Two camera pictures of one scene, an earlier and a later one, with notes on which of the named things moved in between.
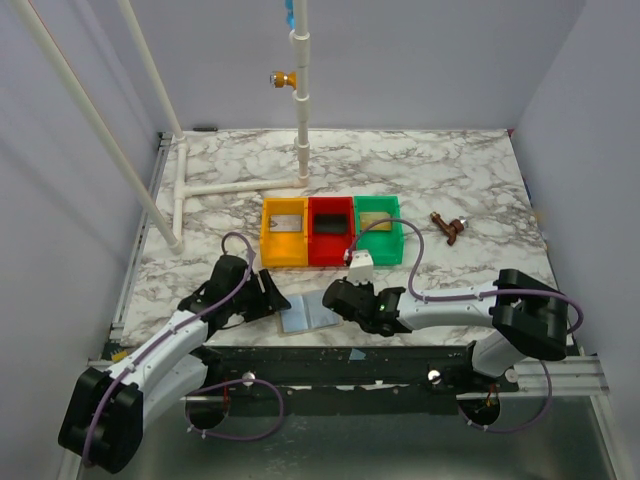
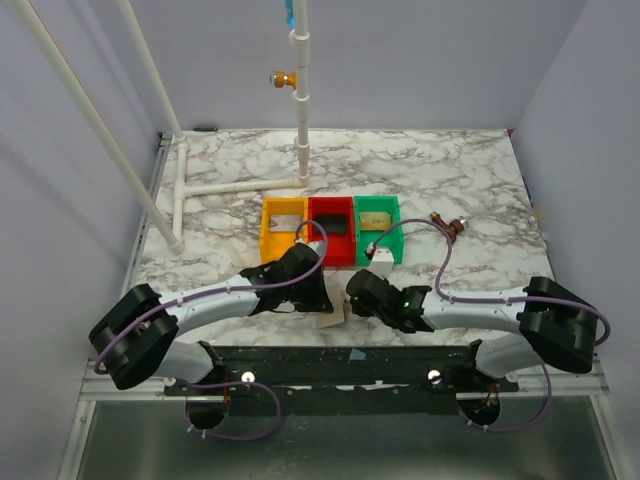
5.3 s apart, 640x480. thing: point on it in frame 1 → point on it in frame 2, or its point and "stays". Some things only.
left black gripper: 269,301 → 320,303
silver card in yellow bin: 286,223 stays
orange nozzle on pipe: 279,79 stays
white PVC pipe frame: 174,230 stays
